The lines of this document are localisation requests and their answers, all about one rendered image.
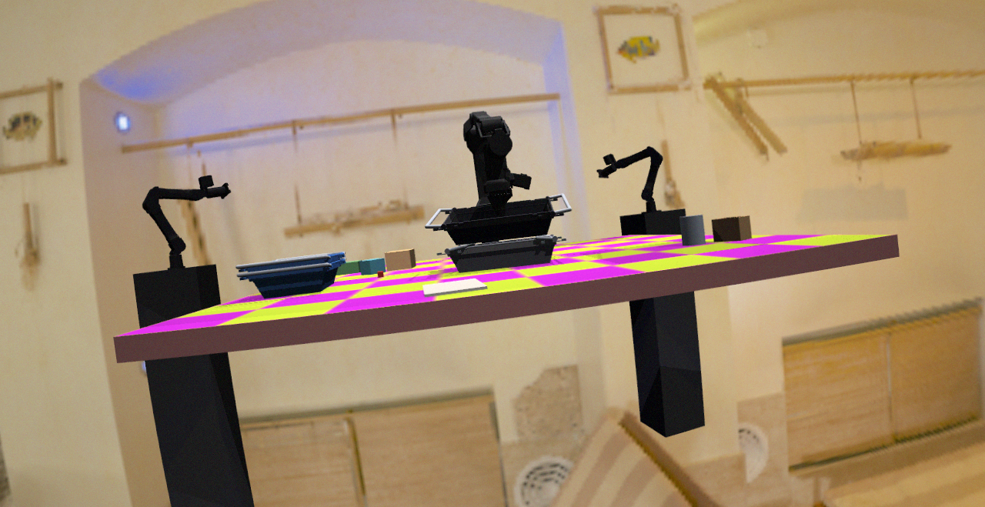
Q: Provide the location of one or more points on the tan box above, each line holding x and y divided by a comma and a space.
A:
400, 260

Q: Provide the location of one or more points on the brown open-top box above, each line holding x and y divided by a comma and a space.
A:
731, 229

